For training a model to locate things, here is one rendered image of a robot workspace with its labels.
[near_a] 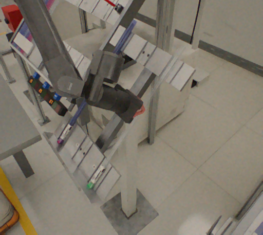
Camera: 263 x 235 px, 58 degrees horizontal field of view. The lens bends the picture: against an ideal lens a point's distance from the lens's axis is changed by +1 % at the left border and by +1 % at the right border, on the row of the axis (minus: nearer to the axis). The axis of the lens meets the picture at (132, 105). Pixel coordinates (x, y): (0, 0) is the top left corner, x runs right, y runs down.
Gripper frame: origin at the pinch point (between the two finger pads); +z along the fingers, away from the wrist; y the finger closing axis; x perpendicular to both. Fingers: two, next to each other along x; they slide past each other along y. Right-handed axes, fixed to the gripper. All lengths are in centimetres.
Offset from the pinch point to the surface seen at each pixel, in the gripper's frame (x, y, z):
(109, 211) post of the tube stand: 72, 18, 59
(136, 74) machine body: -3, 49, 49
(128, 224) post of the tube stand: 69, 5, 62
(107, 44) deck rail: -9.3, 40.7, 12.3
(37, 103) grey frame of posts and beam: 58, 111, 44
